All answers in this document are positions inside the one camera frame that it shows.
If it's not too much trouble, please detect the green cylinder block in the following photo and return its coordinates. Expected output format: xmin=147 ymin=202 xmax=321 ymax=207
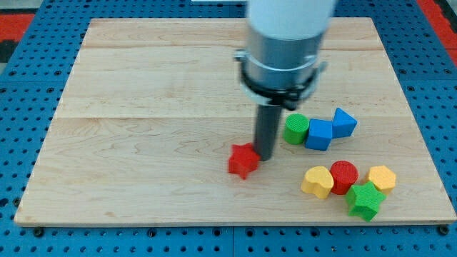
xmin=283 ymin=114 xmax=310 ymax=145

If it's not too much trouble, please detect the yellow heart block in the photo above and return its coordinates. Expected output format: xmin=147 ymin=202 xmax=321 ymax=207
xmin=301 ymin=166 xmax=334 ymax=199

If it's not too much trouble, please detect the green star block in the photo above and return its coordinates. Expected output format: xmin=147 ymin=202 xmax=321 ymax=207
xmin=345 ymin=181 xmax=386 ymax=222

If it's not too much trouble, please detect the blue cube block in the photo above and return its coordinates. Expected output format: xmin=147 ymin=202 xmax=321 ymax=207
xmin=304 ymin=119 xmax=333 ymax=151

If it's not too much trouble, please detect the blue triangle block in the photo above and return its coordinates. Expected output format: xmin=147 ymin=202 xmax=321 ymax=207
xmin=332 ymin=108 xmax=358 ymax=138

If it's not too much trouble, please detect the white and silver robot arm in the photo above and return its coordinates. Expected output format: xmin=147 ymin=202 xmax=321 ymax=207
xmin=234 ymin=0 xmax=338 ymax=161

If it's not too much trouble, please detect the red cylinder block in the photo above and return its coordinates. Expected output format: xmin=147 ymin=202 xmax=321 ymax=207
xmin=330 ymin=160 xmax=358 ymax=195

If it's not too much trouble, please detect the light wooden board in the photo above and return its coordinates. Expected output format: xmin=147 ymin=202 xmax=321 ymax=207
xmin=14 ymin=18 xmax=456 ymax=227

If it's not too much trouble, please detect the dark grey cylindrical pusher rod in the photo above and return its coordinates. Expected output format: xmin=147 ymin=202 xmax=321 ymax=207
xmin=253 ymin=105 xmax=282 ymax=161

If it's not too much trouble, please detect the yellow hexagon block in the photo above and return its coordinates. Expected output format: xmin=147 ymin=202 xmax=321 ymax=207
xmin=365 ymin=166 xmax=396 ymax=195

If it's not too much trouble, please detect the red star block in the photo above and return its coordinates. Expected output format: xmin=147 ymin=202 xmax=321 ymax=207
xmin=228 ymin=143 xmax=260 ymax=180

